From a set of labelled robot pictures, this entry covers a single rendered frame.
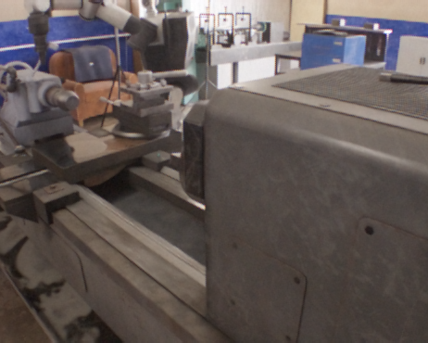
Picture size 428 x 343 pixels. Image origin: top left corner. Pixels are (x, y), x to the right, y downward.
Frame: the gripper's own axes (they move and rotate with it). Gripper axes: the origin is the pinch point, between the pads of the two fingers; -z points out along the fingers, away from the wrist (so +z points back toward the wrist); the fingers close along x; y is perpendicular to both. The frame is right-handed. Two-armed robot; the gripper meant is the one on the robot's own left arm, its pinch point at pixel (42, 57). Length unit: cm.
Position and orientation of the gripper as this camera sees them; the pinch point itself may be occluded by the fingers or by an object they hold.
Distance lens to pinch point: 185.0
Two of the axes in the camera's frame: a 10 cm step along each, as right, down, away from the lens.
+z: 0.0, -9.1, -4.1
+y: 9.3, -1.5, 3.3
